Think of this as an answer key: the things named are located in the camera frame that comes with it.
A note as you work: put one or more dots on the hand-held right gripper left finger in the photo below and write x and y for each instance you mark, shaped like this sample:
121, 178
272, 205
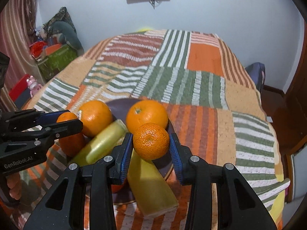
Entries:
126, 159

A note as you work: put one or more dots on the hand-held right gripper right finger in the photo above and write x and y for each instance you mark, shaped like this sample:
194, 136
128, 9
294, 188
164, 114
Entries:
176, 160

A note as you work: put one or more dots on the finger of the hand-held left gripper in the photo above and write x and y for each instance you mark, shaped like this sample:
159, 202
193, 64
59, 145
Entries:
50, 118
67, 127

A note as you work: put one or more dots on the red tomato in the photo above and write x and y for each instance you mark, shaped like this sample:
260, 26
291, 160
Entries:
118, 188
70, 145

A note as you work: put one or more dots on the yellow sugarcane piece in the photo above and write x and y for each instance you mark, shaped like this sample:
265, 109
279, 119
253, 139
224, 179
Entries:
150, 186
104, 143

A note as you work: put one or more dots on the large orange with sticker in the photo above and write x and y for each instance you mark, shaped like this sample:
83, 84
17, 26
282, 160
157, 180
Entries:
96, 118

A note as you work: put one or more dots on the small mandarin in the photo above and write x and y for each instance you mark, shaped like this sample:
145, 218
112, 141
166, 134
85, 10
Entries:
151, 141

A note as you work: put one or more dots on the purple plate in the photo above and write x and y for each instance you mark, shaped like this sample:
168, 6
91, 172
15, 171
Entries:
117, 106

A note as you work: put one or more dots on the pink toy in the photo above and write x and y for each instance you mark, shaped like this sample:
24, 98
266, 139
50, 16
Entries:
33, 86

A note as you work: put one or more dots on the red flat box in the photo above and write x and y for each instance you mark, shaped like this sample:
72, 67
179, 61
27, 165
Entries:
20, 89

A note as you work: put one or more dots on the green patterned box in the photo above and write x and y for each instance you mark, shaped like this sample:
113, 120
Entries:
58, 62

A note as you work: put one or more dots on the orange box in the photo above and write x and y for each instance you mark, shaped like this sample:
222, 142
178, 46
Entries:
53, 49

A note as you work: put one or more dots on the red bag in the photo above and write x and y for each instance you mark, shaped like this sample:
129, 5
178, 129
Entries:
38, 48

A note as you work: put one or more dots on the striped patchwork blanket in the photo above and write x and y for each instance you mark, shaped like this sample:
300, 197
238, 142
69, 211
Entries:
196, 83

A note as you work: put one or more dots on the grey plush toy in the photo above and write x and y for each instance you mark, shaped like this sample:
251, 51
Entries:
69, 34

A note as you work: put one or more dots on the striped red curtain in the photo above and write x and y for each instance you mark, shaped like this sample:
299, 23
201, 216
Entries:
19, 36

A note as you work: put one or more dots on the small white floor item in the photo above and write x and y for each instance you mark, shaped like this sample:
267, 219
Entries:
269, 119

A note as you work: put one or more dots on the dark patterned cushion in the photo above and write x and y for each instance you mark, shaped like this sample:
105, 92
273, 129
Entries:
62, 14

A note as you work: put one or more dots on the grey blue bag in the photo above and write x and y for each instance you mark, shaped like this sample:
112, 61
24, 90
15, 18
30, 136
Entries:
255, 75

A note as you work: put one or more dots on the brown wooden door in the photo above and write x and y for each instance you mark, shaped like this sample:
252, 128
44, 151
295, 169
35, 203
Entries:
291, 95

